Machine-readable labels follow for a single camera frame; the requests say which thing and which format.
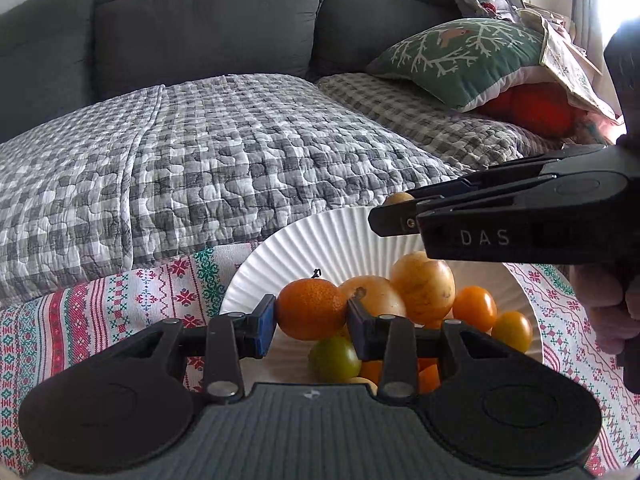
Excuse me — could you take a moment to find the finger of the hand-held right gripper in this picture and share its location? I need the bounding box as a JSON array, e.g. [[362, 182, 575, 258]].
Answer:
[[416, 175, 547, 263], [368, 144, 621, 238]]

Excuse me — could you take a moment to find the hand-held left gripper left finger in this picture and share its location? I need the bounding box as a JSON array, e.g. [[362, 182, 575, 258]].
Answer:
[[120, 293, 277, 402]]

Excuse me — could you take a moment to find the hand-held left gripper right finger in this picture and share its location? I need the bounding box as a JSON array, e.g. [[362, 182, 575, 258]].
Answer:
[[346, 296, 516, 402]]

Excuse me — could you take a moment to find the large yellow round fruit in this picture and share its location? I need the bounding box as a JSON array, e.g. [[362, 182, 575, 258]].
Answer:
[[339, 275, 408, 331], [390, 251, 457, 326]]

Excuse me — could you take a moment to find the green tomato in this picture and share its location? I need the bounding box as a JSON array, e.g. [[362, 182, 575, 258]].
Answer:
[[307, 336, 362, 383]]

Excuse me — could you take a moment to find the mandarin with stem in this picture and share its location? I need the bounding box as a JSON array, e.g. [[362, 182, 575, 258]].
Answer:
[[276, 269, 348, 342]]

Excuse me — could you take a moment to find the mandarin orange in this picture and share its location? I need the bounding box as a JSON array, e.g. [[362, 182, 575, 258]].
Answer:
[[417, 357, 442, 395]]

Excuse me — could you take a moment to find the white ribbed plate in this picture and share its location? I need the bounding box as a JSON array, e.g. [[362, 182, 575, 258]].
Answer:
[[220, 206, 544, 391]]

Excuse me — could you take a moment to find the person's right hand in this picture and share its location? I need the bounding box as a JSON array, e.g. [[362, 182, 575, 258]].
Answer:
[[570, 262, 631, 358]]

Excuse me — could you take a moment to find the beige checked quilt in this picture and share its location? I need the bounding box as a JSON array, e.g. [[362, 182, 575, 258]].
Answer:
[[317, 72, 571, 173]]

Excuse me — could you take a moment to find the red cushion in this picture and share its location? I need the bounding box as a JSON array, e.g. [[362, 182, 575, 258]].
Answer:
[[477, 82, 581, 138]]

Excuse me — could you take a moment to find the printed fabric bag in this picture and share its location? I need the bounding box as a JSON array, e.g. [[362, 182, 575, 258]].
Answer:
[[520, 7, 626, 126]]

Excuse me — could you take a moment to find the red green patterned tablecloth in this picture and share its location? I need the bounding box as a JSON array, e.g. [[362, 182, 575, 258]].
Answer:
[[0, 242, 640, 480]]

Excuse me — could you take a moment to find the green branch-print cushion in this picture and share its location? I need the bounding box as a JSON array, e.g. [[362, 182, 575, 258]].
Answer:
[[367, 17, 551, 113]]

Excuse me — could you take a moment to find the dark grey sofa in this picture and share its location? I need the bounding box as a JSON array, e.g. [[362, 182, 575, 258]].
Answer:
[[0, 0, 461, 143]]

